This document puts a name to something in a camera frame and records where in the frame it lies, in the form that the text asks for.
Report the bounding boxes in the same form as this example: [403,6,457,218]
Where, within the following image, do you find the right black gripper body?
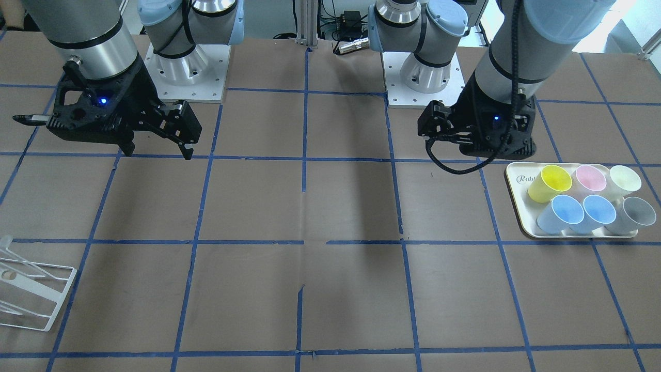
[106,57,166,156]

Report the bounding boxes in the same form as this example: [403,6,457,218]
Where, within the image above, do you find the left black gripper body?
[445,77,496,156]

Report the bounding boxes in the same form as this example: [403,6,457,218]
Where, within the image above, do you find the light blue plastic cup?
[536,195,584,235]

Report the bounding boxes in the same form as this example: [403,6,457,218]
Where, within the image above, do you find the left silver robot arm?
[368,1,613,160]

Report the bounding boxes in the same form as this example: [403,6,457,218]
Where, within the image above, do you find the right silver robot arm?
[13,1,245,160]

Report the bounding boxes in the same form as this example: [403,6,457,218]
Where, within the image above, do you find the yellow plastic cup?
[527,164,572,204]

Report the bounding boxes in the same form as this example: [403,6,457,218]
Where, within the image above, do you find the pink plastic cup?
[566,164,607,201]

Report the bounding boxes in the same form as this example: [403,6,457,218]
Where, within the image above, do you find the blue cup on tray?
[570,195,617,235]

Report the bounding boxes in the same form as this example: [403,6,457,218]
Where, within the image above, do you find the cream plastic cup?
[603,165,642,201]

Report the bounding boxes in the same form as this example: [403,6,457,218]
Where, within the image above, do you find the grey plastic cup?
[605,197,657,236]

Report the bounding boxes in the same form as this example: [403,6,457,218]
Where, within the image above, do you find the beige serving tray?
[505,162,656,239]

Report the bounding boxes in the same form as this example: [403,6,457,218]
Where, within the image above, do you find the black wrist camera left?
[424,94,537,175]

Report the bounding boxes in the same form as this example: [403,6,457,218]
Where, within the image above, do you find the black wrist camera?
[424,94,537,175]
[12,72,136,143]

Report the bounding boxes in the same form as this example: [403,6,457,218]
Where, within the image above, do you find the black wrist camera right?
[12,72,136,143]

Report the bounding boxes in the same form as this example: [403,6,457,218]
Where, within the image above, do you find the white wire cup rack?
[1,235,77,332]

